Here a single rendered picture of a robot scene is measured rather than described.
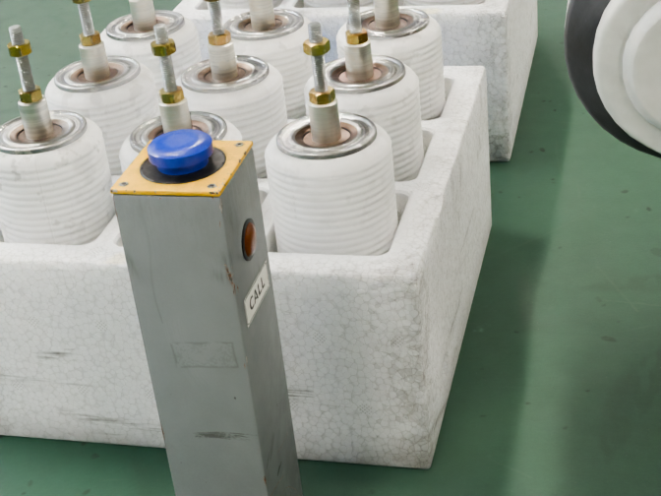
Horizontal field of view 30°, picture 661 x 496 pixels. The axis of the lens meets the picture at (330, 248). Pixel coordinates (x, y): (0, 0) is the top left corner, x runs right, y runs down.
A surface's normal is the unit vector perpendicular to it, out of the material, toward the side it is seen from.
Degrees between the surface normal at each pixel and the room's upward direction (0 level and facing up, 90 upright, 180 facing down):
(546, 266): 0
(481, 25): 90
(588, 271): 0
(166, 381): 90
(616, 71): 90
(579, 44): 86
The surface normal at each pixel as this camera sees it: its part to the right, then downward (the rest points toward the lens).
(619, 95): -0.20, 0.51
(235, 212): 0.97, 0.04
